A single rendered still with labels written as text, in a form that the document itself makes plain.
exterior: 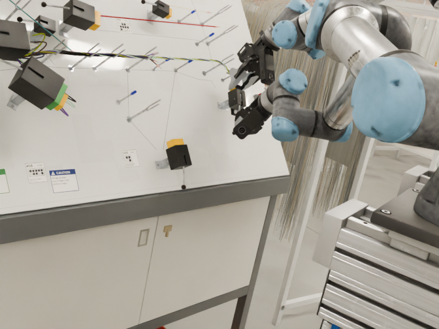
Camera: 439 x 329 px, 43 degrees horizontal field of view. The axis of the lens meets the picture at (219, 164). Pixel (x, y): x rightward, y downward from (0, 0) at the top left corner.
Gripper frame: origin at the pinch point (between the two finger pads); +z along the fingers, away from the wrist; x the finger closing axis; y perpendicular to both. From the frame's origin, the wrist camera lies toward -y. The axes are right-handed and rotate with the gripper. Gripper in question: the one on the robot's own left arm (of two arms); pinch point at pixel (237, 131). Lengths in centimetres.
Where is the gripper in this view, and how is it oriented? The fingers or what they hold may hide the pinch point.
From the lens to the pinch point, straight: 179.5
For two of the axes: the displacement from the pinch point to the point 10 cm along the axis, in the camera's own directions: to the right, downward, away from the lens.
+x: -7.0, -7.1, -0.6
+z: -4.0, 3.2, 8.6
